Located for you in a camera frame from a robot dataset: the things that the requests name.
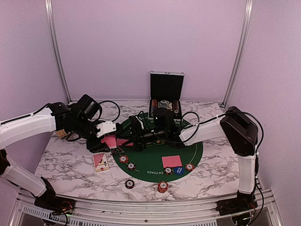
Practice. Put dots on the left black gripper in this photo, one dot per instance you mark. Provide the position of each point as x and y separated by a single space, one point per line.
97 146

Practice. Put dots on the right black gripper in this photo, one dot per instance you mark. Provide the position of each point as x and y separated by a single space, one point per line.
136 130

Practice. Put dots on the red playing card deck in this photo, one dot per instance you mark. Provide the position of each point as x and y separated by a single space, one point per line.
110 141

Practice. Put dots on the red card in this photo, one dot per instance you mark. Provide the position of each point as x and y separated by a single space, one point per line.
171 161
120 142

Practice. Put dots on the triangular black red dealer button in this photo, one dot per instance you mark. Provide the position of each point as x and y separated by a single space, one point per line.
116 151

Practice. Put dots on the red 5 chips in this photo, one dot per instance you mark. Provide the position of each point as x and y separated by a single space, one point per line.
189 167
123 159

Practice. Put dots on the black 100 chips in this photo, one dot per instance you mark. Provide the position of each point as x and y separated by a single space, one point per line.
168 171
131 166

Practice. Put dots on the black red 100 chip stack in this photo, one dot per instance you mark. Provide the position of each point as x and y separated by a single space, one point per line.
129 184

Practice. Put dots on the blue small blind button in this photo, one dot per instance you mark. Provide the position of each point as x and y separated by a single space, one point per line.
179 171

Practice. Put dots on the red yellow 5 chip stack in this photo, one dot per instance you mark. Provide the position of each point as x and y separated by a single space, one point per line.
162 186

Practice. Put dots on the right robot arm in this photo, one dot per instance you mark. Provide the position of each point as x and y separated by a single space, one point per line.
237 126

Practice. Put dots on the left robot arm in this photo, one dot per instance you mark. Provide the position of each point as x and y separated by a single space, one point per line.
46 120

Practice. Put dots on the playing card box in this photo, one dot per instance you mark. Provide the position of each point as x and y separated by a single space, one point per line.
100 162

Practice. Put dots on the round green poker mat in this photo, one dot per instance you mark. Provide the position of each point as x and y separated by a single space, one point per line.
148 162

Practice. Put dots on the left chip row in case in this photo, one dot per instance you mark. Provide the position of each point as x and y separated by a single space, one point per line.
154 105

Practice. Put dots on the chip row in case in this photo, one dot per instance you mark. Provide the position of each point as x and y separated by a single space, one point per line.
176 108
154 105

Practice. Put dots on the card deck in case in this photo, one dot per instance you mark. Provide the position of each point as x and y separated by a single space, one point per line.
165 104

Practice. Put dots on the right chip row in case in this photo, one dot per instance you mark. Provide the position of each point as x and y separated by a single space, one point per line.
176 108

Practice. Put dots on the woven bamboo basket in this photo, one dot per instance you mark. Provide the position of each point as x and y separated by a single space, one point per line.
61 133

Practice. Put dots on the aluminium poker chip case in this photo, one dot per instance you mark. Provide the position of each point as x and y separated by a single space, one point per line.
166 86

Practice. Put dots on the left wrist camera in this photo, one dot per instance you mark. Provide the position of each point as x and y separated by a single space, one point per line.
105 128

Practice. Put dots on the left aluminium frame post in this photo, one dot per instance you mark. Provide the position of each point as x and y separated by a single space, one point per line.
56 50

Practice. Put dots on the aluminium frame post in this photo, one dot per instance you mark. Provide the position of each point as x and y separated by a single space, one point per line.
56 50
240 51

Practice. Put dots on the front aluminium rail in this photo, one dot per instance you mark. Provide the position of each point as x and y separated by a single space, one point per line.
198 212

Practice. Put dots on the right aluminium frame post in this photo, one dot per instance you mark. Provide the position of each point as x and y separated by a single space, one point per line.
240 51

